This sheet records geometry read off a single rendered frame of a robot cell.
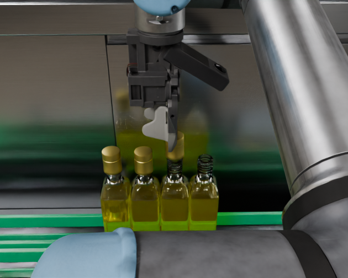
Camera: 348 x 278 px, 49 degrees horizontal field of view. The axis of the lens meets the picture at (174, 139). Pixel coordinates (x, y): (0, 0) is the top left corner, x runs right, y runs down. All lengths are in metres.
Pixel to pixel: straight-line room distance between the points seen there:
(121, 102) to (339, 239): 0.64
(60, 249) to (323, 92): 0.20
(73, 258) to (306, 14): 0.28
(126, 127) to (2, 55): 0.28
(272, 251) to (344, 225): 0.05
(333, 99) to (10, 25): 0.62
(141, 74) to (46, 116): 0.33
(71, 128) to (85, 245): 0.70
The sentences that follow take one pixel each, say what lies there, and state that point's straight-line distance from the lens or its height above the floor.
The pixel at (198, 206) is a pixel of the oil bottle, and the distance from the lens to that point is 0.76.
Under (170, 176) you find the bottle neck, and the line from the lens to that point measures 0.73.
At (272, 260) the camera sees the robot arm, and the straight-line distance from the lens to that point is 0.19.
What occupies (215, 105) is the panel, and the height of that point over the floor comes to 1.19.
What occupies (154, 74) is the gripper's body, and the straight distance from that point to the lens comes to 0.61.
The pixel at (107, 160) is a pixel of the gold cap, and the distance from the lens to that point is 0.71.
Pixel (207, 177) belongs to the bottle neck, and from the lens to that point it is 0.73.
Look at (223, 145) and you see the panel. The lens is 0.86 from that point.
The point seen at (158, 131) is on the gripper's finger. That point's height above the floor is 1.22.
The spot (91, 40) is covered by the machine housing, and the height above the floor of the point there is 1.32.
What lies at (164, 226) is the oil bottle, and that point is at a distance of 0.80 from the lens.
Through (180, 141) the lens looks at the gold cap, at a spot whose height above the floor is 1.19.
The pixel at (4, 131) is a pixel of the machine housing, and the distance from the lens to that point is 0.93.
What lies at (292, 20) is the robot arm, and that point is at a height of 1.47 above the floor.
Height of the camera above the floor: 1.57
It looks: 33 degrees down
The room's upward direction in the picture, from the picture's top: straight up
